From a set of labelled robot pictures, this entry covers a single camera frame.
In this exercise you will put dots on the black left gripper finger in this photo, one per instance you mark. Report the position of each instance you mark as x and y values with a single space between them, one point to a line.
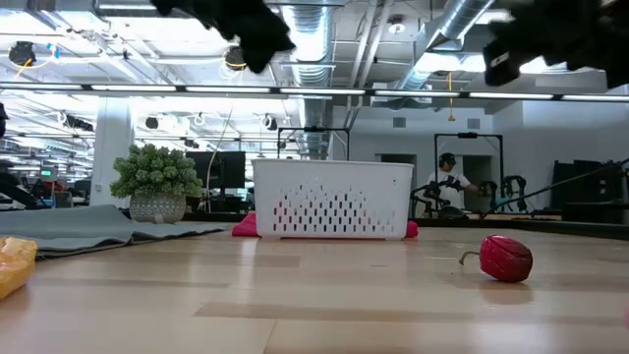
250 51
265 29

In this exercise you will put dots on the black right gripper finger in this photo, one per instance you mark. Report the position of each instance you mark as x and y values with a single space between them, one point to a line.
506 74
540 34

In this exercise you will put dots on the red bell pepper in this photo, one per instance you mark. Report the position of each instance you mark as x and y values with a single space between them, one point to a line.
506 258

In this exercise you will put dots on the yellow elongated toy vegetable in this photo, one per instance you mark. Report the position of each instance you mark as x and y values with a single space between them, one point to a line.
15 268

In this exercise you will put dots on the long LED light bar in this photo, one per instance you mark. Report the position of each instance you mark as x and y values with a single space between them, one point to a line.
319 91

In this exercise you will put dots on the black background robot arms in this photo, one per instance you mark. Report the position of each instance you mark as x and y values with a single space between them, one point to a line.
511 189

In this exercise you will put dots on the white ceiling sensor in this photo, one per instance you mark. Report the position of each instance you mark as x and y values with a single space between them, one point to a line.
396 28

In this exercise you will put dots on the black background monitors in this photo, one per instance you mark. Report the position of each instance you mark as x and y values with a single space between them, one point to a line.
216 169

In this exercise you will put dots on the white perforated plastic basket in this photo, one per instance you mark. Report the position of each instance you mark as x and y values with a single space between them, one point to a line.
275 172

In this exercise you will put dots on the person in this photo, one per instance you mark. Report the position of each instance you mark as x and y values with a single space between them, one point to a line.
449 189

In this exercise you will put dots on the black cabinet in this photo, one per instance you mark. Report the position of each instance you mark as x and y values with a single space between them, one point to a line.
587 182

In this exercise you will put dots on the green plant in patterned pot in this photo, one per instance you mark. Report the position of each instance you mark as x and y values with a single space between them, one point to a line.
154 172

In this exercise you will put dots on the white pillar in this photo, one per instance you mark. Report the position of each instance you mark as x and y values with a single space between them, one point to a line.
112 162

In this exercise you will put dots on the red cloth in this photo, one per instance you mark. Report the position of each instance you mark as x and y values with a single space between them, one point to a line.
245 228

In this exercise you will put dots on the green exit sign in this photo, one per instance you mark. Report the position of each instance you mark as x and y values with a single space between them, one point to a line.
46 172

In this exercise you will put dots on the grey cloth mat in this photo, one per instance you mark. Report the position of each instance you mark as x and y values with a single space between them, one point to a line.
74 226

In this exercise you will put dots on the wide silver ventilation duct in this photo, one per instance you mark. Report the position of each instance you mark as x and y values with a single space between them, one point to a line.
314 64

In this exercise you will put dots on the black background station frame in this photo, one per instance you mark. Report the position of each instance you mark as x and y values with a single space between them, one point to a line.
468 135

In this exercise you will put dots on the slim silver ventilation duct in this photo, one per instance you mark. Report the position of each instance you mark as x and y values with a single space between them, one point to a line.
457 19

